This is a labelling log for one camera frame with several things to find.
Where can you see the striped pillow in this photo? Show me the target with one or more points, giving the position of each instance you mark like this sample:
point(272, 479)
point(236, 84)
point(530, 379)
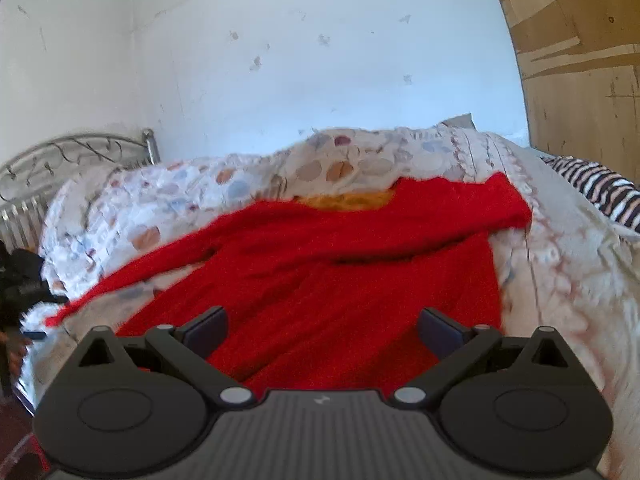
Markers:
point(600, 188)

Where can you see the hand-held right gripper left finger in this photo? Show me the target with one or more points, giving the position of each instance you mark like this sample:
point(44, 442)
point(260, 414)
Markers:
point(206, 331)

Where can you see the metal bed headboard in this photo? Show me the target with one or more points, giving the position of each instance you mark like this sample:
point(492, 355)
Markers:
point(60, 165)

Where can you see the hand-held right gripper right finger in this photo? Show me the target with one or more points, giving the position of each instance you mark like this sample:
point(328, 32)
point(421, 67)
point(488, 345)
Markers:
point(438, 333)

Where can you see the dotted patterned quilt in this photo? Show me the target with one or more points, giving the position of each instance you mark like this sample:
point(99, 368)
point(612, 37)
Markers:
point(560, 280)

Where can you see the grey pillow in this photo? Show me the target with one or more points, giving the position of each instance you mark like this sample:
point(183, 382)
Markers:
point(458, 121)

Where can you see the orange cloth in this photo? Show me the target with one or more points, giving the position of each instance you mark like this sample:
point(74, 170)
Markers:
point(345, 201)

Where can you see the red knit sweater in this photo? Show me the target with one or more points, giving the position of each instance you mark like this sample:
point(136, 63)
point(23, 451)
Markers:
point(320, 270)

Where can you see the brown cardboard box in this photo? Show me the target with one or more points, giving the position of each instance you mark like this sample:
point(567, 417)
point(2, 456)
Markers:
point(575, 50)

